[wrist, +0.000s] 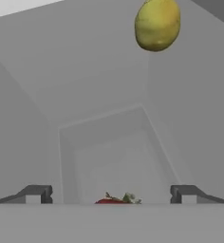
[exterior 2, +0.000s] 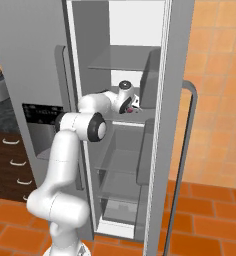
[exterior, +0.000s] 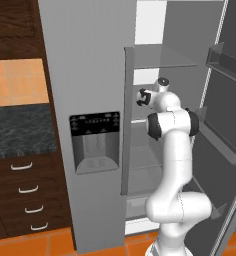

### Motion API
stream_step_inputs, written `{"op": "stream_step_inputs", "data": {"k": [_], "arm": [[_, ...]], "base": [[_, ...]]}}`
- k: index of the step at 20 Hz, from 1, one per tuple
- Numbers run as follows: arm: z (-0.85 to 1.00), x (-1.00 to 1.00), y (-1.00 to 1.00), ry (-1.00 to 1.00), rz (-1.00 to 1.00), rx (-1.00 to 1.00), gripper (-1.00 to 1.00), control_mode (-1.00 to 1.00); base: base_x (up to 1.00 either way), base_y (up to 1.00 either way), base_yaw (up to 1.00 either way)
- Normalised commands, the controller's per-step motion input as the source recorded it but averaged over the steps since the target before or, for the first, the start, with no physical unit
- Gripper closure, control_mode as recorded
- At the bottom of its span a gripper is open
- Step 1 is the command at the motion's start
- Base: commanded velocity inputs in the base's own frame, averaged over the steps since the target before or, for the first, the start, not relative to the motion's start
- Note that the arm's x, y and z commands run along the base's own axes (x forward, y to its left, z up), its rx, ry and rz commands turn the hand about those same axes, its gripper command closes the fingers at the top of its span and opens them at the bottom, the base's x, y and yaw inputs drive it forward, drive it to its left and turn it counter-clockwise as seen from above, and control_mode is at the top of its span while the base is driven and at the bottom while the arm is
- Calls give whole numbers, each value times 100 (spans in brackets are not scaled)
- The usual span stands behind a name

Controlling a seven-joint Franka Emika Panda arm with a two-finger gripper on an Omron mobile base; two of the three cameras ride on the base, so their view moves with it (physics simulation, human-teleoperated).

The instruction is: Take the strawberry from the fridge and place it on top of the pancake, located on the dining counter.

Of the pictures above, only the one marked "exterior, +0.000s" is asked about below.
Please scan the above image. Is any grey fridge door handle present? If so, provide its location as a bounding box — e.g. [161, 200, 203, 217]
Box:
[120, 46, 137, 197]

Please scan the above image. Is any grey fridge door with dispenser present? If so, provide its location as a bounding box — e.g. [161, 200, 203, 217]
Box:
[37, 0, 138, 255]

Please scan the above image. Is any dark wood wall cupboard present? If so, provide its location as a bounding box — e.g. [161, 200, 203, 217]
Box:
[0, 0, 46, 61]

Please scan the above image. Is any white curved drawer handle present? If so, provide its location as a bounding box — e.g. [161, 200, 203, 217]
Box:
[29, 221, 50, 232]
[18, 185, 40, 195]
[10, 161, 34, 171]
[24, 204, 45, 215]

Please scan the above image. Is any grey fridge door bin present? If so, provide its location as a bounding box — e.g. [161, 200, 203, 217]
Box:
[205, 42, 236, 78]
[195, 106, 236, 166]

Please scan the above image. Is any dark wood drawer front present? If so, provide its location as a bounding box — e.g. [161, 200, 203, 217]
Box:
[0, 215, 73, 240]
[0, 177, 66, 202]
[0, 153, 63, 181]
[0, 197, 70, 220]

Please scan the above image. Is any grey fridge body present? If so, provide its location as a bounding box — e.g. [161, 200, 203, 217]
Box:
[124, 0, 230, 236]

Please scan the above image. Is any grey fridge door with bins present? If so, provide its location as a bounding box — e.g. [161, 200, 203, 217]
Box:
[184, 0, 236, 256]

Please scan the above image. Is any glass fridge shelf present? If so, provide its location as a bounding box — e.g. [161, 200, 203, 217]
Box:
[133, 43, 199, 70]
[128, 118, 168, 169]

